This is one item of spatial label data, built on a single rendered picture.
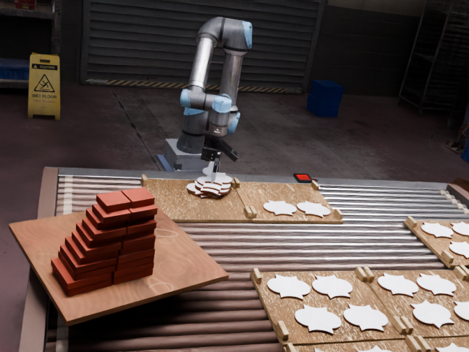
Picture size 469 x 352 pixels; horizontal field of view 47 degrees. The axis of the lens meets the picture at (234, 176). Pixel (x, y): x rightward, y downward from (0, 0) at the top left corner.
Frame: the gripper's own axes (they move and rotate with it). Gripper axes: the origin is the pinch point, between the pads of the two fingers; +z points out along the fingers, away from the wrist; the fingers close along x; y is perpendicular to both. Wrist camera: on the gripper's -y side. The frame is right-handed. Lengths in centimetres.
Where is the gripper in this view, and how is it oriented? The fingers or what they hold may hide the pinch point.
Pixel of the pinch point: (215, 177)
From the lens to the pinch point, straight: 236.6
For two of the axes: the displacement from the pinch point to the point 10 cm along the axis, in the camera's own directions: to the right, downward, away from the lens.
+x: -1.1, 4.0, -9.1
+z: -1.6, 9.0, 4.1
